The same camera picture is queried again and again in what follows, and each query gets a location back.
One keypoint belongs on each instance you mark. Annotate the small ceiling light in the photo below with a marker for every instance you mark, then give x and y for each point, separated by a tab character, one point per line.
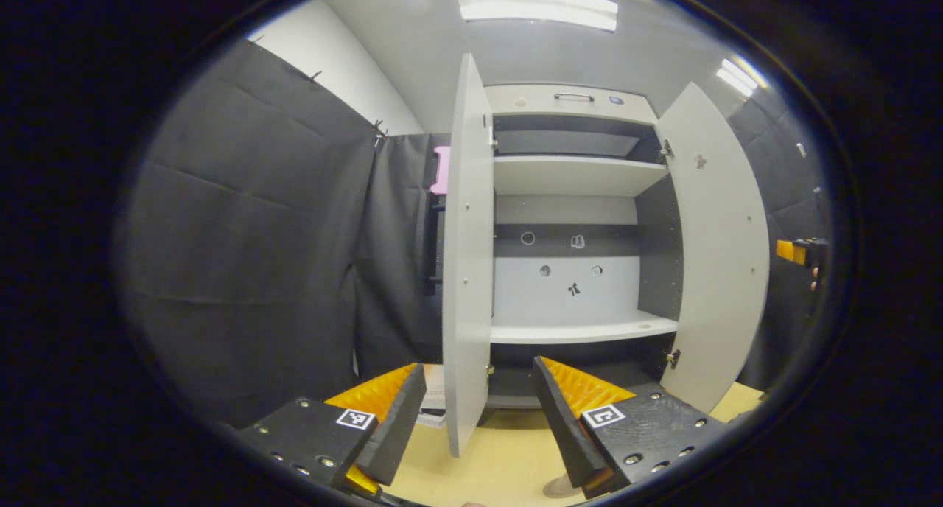
740	77

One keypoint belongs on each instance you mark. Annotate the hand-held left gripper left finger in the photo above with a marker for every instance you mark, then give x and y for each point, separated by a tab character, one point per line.
401	426

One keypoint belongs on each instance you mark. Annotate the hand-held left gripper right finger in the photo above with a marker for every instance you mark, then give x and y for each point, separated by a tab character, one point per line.
563	426

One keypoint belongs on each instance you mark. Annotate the grey cabinet door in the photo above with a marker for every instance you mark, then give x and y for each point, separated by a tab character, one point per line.
714	271
468	271

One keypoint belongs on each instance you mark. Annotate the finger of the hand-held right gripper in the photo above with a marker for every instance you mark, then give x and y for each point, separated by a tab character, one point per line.
799	251

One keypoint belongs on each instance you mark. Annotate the large ceiling light panel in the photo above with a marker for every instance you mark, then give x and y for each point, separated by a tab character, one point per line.
534	6

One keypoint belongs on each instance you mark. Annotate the grey cabinet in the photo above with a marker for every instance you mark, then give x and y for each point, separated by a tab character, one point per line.
575	175

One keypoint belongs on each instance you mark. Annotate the black backdrop cloth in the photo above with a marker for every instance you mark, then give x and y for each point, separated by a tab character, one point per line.
258	234

